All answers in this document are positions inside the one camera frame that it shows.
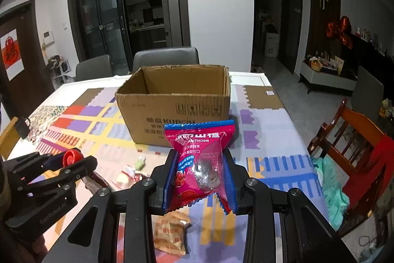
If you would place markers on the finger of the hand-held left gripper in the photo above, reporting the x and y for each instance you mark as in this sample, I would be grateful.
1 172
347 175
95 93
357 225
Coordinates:
83 166
50 162

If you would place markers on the glass sliding door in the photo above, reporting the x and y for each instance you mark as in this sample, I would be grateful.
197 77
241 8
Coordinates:
101 4

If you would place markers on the white carton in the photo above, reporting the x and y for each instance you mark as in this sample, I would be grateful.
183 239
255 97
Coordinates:
271 45

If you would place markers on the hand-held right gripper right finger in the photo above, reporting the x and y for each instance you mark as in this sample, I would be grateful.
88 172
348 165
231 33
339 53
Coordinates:
229 186

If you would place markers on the wooden board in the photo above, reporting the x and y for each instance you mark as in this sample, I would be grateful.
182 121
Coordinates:
7 138

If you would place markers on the red foil balloons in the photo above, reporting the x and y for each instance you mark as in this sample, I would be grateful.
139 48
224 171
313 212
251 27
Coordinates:
341 30

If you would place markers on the white low cabinet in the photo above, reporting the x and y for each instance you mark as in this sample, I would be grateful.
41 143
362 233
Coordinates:
323 78

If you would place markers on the red and white door poster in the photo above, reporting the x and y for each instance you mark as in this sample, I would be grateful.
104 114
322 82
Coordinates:
11 53

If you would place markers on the white wall panel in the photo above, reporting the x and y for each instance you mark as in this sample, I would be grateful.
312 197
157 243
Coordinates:
48 37

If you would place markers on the red cloth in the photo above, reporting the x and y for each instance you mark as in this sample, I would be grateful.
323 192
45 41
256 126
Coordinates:
375 170

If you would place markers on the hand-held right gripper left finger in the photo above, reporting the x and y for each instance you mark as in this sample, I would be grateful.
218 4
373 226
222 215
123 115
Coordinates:
170 181

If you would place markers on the cardboard box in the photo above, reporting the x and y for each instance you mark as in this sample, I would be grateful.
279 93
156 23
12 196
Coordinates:
172 115

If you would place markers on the pink snack packet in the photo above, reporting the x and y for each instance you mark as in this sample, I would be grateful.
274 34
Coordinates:
200 146

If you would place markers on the dark wooden door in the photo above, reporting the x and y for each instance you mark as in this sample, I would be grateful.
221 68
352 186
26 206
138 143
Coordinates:
32 78

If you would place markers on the dark wardrobe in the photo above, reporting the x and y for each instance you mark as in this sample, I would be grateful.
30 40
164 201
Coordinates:
323 19

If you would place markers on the teal cloth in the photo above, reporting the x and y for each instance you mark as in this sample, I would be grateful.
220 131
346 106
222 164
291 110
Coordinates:
334 198

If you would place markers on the green candy packet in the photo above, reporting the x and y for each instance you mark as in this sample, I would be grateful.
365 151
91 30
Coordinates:
140 163

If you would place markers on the grey dining chair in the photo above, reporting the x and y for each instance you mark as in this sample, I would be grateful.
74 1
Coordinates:
367 93
92 67
166 57

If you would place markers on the red round snack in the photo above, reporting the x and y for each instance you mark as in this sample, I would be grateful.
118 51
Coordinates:
73 157

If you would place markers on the colourful patterned tablecloth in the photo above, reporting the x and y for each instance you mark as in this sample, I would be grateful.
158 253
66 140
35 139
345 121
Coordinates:
277 158

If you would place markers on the white and red candy packet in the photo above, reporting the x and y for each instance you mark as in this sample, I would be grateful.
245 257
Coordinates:
126 175

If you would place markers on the white shoe rack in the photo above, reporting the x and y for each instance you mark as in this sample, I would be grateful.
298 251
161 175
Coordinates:
58 67

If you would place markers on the dark red snack packet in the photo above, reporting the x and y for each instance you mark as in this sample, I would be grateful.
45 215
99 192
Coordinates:
91 184

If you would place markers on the small black object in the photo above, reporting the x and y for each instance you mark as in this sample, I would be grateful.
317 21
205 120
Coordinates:
23 127

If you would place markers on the orange snack packet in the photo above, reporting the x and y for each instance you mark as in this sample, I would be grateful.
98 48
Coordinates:
169 232

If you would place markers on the wooden chair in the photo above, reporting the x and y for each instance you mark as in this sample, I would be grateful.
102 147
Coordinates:
354 124

